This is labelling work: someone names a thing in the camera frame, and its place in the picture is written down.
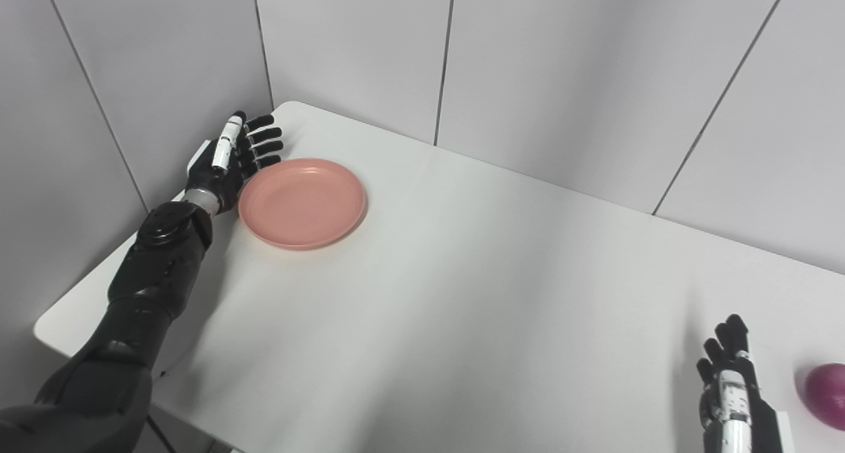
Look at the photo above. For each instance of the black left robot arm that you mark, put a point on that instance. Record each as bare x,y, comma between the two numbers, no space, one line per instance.
148,275

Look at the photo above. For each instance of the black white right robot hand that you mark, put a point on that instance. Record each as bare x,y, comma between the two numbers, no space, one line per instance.
736,407

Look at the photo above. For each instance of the pink round plate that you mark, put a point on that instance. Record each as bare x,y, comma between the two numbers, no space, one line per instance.
302,203

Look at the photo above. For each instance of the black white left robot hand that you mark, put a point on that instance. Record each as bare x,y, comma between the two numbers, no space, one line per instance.
224,169

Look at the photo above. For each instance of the purple red onion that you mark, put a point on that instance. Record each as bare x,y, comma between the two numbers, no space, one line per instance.
828,395

